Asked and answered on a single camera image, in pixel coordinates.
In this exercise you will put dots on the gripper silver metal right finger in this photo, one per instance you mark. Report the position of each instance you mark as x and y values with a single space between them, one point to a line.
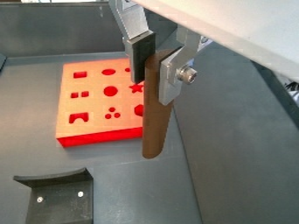
175 69

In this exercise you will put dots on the red board with shaped holes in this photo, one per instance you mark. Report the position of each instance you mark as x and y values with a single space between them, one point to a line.
100 106

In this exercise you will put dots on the brown oval peg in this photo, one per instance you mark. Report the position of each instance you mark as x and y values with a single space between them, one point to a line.
156 113

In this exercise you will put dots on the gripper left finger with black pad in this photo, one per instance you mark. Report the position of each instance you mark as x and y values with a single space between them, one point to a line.
137 37

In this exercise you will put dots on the dark grey curved holder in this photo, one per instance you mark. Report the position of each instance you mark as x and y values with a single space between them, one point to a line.
61 198

